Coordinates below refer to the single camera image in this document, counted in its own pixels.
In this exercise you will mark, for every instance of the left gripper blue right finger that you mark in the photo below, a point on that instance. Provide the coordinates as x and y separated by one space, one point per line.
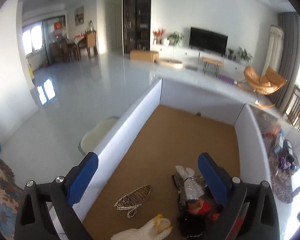
216 178

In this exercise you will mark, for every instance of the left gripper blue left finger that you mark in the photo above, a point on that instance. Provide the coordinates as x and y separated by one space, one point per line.
79 177

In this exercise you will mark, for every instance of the cream knitted duck toy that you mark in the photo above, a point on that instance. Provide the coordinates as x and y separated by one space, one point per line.
156 228

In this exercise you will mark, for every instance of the black rectangular box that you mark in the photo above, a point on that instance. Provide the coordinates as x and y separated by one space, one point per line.
288 147

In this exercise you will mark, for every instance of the purple butterfly toy wand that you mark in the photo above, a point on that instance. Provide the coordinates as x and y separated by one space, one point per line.
288 162

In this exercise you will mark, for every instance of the white walled sorting box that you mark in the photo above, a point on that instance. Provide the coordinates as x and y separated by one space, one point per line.
171 124

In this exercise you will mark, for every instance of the silver sequin doll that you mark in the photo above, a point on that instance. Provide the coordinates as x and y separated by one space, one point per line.
188 188

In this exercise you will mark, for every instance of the blue white carton box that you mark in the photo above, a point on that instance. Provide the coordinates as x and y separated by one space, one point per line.
278 146

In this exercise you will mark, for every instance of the floral patterned cloth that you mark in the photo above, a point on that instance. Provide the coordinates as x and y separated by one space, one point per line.
10 196

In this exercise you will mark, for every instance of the purple floor mat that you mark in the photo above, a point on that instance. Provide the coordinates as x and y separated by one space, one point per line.
227 80

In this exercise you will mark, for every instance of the wooden slatted chair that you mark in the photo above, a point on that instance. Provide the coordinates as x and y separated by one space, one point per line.
293 109

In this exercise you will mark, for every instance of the orange butterfly lounge chair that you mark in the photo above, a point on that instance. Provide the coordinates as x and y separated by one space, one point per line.
261 85

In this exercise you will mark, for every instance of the small wooden bench table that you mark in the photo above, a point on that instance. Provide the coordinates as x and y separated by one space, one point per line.
217 65

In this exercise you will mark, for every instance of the small potted plant middle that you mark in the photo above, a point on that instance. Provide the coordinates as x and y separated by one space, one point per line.
230 54

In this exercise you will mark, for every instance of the round cat scratcher pad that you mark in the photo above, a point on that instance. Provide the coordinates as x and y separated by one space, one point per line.
171 63

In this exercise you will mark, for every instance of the green potted plant right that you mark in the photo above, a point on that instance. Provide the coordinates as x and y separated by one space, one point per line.
244 55

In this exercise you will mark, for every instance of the green potted plant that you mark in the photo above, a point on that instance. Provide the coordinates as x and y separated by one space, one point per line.
244 55
176 38

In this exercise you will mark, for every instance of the wooden dining table set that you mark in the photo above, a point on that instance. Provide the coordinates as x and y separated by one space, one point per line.
66 50

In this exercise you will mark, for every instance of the white tv console cabinet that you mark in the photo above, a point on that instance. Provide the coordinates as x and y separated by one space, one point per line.
197 58

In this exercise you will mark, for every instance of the white standing air conditioner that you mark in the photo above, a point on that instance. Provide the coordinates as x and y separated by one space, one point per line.
275 48

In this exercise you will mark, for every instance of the cardboard box on floor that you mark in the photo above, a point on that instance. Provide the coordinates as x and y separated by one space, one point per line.
144 55

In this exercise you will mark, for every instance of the black flat screen television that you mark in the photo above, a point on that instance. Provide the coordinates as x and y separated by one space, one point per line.
208 40

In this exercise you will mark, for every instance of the green potted plant left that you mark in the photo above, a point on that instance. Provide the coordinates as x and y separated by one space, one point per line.
176 38

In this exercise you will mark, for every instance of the red flower vase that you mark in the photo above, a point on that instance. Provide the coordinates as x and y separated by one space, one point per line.
158 35

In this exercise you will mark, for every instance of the grey curtain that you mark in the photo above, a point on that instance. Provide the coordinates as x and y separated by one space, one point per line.
290 60

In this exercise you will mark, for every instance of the dark tall display cabinet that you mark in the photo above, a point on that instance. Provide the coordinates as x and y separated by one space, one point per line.
136 19

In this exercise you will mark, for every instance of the framed wall painting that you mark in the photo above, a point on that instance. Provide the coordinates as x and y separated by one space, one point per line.
79 16

